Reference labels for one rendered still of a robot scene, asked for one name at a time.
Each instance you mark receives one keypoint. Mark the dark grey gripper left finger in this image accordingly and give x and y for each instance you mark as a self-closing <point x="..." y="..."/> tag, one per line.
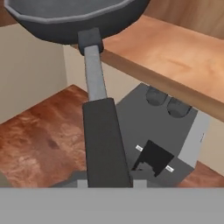
<point x="76" y="180"/>

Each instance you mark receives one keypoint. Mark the grey box with dark caps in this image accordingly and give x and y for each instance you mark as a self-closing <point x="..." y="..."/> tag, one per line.
<point x="132" y="116"/>

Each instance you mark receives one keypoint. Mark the wooden cabinet shelf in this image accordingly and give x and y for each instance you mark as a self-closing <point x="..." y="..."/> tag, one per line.
<point x="163" y="52"/>

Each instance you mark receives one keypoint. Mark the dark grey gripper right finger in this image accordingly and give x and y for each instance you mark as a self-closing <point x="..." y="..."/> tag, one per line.
<point x="139" y="183"/>

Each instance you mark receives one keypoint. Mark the dark grey frying pan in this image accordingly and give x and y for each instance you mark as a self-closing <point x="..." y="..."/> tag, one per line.
<point x="102" y="140"/>

